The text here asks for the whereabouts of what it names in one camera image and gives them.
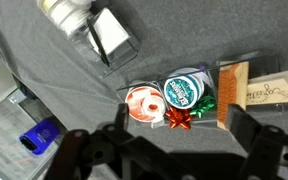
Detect cream tape roll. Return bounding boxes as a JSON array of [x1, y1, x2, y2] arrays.
[[37, 0, 61, 13]]

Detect clear holder with tape rolls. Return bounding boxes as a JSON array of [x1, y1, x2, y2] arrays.
[[69, 6, 142, 79]]

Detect white card object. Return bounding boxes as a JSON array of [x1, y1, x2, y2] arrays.
[[87, 8, 131, 56]]

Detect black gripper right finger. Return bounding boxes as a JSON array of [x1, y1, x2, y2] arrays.
[[225, 103, 264, 148]]

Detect red gift bow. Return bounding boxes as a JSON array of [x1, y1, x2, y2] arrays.
[[165, 106, 194, 130]]

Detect blue bin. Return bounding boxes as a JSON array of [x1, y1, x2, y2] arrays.
[[18, 118, 61, 156]]

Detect green gift bow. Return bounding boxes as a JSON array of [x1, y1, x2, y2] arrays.
[[189, 94, 217, 119]]

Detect clear craft tray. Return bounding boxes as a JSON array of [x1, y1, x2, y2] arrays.
[[117, 49, 282, 130]]

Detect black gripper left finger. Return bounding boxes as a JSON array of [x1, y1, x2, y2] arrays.
[[114, 103, 131, 132]]

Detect white tape roll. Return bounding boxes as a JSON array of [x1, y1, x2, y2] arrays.
[[48, 0, 85, 26], [63, 9, 96, 38]]

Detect red white ribbon spool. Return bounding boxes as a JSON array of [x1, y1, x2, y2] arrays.
[[124, 85, 168, 124]]

